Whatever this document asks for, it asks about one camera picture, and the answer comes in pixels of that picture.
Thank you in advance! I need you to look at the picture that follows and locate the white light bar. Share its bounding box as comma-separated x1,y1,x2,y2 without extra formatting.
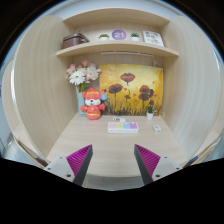
100,50,154,58

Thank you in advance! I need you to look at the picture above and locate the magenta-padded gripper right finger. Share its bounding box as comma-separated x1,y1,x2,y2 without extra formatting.
133,143,183,186

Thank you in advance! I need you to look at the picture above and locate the pink and white flower bouquet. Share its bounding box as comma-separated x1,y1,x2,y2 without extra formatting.
65,59,102,93

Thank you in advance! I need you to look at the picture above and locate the red and white plush toy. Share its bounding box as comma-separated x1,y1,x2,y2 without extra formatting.
79,87,109,121

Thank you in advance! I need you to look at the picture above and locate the yellow poppy flower painting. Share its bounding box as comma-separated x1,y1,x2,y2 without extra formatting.
99,63,164,117

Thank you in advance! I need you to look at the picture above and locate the white pastel-coloured power strip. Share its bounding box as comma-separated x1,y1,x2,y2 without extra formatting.
107,121,140,134

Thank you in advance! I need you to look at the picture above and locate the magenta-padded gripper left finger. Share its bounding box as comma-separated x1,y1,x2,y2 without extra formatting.
43,143,94,187

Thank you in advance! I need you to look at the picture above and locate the white power plug with cable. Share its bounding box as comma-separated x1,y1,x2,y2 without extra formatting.
112,115,127,123

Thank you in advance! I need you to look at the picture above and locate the pale blue flower vase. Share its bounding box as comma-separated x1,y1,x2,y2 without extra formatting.
77,91,87,117

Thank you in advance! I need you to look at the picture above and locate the small plant in white pot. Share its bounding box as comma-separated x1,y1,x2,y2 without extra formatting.
145,104,155,121

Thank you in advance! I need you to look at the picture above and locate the light wooden wall shelf unit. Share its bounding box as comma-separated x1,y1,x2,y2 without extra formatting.
55,7,180,58

